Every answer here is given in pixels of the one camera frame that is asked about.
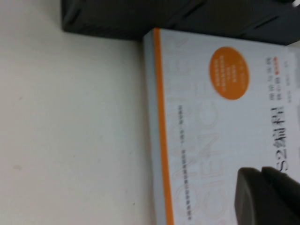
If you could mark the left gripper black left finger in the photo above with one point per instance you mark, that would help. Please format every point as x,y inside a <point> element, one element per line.
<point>253,201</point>

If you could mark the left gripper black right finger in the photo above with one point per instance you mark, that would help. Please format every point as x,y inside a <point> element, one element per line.
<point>283,182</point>

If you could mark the white orange ROS2 book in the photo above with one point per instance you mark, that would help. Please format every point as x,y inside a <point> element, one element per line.
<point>199,129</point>

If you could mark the black plastic book stand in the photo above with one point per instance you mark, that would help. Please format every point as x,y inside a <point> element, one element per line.
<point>140,16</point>

